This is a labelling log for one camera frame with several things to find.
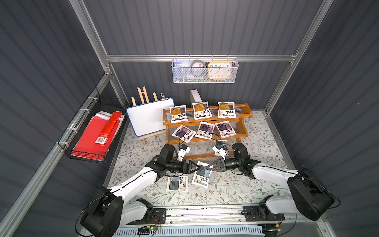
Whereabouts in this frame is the white wire wall basket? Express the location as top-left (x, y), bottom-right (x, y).
top-left (171, 57), bottom-right (239, 84)

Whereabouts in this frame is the yellow square clock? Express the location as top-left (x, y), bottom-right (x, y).
top-left (208, 62), bottom-right (233, 81)

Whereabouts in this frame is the purple coffee bag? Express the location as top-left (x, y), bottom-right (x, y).
top-left (195, 122), bottom-right (215, 140)
top-left (172, 125), bottom-right (196, 143)
top-left (215, 121), bottom-right (236, 139)

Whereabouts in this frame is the blue-grey coffee bag front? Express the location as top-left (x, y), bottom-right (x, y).
top-left (166, 175), bottom-right (189, 193)

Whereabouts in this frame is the blue box in basket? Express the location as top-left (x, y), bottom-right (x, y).
top-left (172, 62), bottom-right (192, 70)

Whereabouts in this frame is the red folder stack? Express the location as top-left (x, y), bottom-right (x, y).
top-left (71, 111), bottom-right (124, 162)

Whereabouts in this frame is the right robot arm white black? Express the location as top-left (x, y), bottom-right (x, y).
top-left (206, 143), bottom-right (339, 221)

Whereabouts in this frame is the red long box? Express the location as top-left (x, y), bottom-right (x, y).
top-left (95, 112), bottom-right (122, 145)

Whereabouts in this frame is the black wire side basket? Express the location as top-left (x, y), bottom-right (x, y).
top-left (58, 89), bottom-right (127, 164)

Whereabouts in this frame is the wooden easel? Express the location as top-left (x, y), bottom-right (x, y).
top-left (131, 87), bottom-right (151, 106)

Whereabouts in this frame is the blue-grey coffee bag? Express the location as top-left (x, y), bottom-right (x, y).
top-left (214, 140), bottom-right (230, 157)
top-left (166, 175), bottom-right (189, 193)
top-left (191, 162), bottom-right (212, 189)

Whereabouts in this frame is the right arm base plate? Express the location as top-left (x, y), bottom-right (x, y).
top-left (241, 205), bottom-right (285, 222)

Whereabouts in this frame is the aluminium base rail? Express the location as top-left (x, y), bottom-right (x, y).
top-left (88, 202), bottom-right (323, 227)

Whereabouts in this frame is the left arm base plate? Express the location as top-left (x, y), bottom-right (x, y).
top-left (127, 208), bottom-right (167, 225)

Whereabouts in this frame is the blue-grey coffee bag back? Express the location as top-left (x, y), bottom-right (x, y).
top-left (214, 140), bottom-right (230, 157)

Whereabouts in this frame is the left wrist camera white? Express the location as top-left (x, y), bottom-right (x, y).
top-left (177, 144), bottom-right (190, 162)

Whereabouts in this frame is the orange wooden three-tier shelf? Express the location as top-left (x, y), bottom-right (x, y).
top-left (163, 103), bottom-right (253, 159)

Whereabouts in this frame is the white whiteboard blue frame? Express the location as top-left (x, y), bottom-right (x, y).
top-left (126, 97), bottom-right (175, 137)

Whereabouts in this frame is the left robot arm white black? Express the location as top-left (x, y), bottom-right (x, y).
top-left (76, 144), bottom-right (198, 237)

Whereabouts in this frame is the yellow coffee bag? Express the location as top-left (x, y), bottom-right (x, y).
top-left (192, 101), bottom-right (212, 120)
top-left (218, 102), bottom-right (236, 119)
top-left (170, 105), bottom-right (188, 123)

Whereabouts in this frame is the round tape roll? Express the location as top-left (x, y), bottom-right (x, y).
top-left (190, 60), bottom-right (206, 78)

